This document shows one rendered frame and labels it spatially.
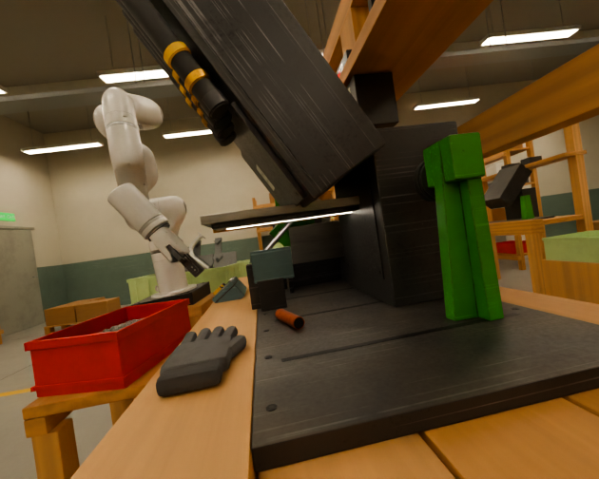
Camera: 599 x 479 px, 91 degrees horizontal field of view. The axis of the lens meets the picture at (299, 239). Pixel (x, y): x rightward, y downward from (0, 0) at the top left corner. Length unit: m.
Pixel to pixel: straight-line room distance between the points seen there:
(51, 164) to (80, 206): 1.26
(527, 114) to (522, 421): 0.55
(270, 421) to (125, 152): 0.87
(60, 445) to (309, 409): 0.65
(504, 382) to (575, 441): 0.06
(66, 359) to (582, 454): 0.81
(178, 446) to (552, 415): 0.31
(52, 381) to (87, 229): 8.44
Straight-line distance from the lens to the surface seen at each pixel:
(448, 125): 0.67
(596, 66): 0.67
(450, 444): 0.30
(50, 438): 0.87
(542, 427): 0.34
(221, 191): 8.11
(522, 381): 0.35
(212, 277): 1.71
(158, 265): 1.38
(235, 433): 0.30
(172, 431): 0.34
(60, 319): 6.85
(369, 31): 0.84
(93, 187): 9.26
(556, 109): 0.70
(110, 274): 8.98
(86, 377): 0.81
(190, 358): 0.42
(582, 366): 0.40
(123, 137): 1.05
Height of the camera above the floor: 1.06
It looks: level
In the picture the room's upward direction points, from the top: 8 degrees counter-clockwise
